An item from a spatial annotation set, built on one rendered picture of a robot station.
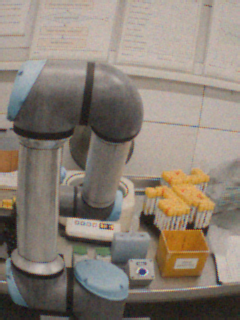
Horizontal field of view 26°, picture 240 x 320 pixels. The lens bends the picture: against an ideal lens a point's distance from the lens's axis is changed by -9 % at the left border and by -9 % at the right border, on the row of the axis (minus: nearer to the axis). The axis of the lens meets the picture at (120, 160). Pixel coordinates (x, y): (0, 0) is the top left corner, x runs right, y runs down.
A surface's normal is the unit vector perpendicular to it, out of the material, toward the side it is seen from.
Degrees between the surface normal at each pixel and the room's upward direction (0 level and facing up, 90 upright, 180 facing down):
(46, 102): 87
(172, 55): 94
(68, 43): 94
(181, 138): 90
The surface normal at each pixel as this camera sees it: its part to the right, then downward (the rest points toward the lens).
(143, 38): 0.12, 0.46
